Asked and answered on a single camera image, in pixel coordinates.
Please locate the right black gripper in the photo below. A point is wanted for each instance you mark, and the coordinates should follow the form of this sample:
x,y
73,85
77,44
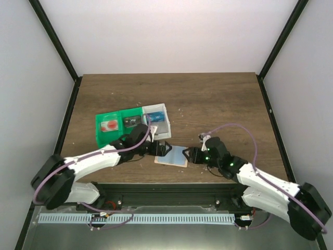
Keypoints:
x,y
186,150

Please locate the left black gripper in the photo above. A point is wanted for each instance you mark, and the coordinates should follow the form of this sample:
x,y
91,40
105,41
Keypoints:
x,y
154,152

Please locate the beige card holder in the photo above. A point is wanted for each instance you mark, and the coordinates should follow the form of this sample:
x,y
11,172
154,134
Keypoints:
x,y
174,157

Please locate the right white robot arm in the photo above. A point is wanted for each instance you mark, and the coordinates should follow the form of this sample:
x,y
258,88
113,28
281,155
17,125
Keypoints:
x,y
300,205

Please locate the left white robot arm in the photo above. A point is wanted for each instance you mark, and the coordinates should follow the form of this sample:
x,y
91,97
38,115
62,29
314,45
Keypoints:
x,y
57,182

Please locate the blue vip card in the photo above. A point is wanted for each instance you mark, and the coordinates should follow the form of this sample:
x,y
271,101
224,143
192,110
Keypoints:
x,y
157,116

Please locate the black vip card in bin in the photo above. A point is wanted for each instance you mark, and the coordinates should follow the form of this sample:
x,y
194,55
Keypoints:
x,y
132,121

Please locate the white plastic bin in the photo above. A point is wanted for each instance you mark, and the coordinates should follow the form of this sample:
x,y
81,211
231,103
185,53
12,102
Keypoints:
x,y
164,128

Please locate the green plastic bin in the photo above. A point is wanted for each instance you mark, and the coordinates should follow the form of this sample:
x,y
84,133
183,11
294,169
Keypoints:
x,y
104,138
127,113

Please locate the light blue slotted strip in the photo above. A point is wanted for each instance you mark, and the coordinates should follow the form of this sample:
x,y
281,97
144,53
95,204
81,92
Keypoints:
x,y
227,219

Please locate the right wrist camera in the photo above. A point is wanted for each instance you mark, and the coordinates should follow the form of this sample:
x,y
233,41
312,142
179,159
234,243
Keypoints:
x,y
203,137

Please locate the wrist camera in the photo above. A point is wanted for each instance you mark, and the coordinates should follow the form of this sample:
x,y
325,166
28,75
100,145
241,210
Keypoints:
x,y
152,132
203,137

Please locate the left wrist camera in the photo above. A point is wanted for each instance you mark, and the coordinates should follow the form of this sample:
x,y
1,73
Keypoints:
x,y
152,132

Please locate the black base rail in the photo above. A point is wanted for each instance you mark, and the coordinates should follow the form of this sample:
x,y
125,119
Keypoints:
x,y
222,196

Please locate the right black frame post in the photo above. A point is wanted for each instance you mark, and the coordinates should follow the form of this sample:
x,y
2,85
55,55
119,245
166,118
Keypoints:
x,y
287,29

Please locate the black frame post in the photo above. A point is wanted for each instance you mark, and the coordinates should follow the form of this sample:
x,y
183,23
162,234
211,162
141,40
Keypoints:
x,y
48,27
287,29

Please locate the left black frame post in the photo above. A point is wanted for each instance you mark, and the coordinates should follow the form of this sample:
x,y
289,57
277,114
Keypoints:
x,y
48,27

